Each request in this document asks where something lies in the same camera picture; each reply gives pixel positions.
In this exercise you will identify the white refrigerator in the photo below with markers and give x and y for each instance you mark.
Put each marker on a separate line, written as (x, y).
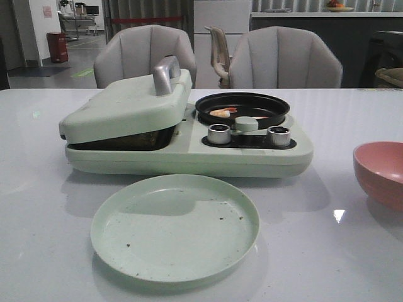
(230, 16)

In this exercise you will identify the beige curtain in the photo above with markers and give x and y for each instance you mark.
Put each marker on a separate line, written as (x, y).
(148, 9)

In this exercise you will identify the black round frying pan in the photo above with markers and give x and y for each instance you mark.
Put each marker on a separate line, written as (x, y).
(247, 104)

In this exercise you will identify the left grey upholstered chair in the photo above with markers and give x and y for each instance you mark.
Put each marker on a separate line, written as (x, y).
(135, 51)

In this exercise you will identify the beige office chair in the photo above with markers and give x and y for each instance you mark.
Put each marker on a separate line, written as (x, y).
(220, 58)

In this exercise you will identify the fruit plate on counter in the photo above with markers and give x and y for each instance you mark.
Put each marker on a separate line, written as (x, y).
(335, 6)

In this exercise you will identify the green pan handle knob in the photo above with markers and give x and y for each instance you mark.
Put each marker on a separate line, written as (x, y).
(246, 123)

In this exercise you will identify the left silver control knob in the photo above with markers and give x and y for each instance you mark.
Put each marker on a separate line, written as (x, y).
(219, 134)

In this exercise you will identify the silver control knob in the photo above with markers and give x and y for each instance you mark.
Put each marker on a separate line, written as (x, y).
(279, 136)
(219, 134)

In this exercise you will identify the right silver control knob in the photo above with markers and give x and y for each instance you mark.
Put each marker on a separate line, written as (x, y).
(279, 136)

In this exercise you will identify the green breakfast maker base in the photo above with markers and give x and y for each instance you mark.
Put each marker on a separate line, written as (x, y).
(187, 154)

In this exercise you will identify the grey kitchen counter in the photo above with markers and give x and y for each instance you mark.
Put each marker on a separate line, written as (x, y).
(363, 42)

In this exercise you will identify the red barrier belt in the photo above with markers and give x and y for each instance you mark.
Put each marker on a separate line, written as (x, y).
(146, 20)

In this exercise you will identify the right grey upholstered chair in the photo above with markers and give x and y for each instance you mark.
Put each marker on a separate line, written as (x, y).
(279, 57)

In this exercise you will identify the pink bowl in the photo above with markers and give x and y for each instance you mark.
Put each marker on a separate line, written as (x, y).
(378, 169)

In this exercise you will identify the white bread slice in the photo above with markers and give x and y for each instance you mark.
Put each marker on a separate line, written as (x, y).
(148, 139)

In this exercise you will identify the light green round plate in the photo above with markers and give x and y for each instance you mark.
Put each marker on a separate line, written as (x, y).
(175, 229)

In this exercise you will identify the grey upholstered chair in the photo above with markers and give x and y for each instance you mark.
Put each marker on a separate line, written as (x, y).
(135, 51)
(279, 57)

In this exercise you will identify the green breakfast maker lid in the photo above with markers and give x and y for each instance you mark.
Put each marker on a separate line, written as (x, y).
(154, 102)

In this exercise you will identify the red trash bin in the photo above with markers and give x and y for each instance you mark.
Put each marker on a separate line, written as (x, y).
(57, 46)

